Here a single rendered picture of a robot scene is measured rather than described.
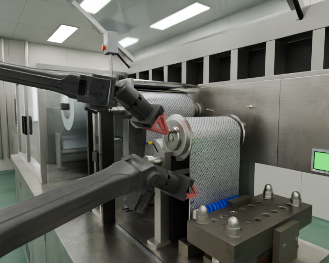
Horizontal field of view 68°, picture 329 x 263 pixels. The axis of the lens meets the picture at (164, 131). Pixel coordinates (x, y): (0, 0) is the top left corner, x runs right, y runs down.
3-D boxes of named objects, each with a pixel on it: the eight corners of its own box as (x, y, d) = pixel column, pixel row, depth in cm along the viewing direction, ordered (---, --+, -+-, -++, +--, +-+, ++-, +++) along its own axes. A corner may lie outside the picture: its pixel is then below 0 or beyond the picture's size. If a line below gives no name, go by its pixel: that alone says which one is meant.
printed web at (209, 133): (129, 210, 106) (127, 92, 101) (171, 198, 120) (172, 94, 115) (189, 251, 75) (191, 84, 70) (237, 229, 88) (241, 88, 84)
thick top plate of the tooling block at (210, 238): (186, 240, 68) (187, 219, 68) (266, 206, 92) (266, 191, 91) (233, 271, 56) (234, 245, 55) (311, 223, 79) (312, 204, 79)
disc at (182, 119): (162, 158, 83) (161, 115, 82) (163, 158, 83) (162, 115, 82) (192, 164, 71) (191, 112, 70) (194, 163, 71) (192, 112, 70)
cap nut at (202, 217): (192, 220, 68) (192, 204, 67) (202, 217, 70) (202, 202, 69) (202, 225, 65) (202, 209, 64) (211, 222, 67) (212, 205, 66)
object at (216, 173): (188, 213, 74) (189, 153, 72) (237, 196, 88) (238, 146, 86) (189, 214, 73) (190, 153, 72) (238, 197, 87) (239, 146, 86)
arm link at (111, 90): (90, 109, 59) (93, 73, 57) (80, 101, 69) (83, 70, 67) (134, 113, 65) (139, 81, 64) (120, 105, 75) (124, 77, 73)
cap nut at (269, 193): (260, 195, 87) (260, 183, 87) (266, 193, 89) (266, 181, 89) (270, 199, 84) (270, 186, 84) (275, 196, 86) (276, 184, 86)
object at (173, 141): (164, 150, 78) (162, 127, 78) (169, 150, 79) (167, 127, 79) (179, 150, 72) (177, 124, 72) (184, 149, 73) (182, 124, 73)
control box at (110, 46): (100, 54, 120) (100, 33, 119) (113, 56, 123) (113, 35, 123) (104, 51, 114) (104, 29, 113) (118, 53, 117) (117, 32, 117)
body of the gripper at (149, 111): (153, 127, 65) (134, 110, 61) (133, 124, 73) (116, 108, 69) (165, 108, 67) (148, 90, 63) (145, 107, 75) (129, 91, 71)
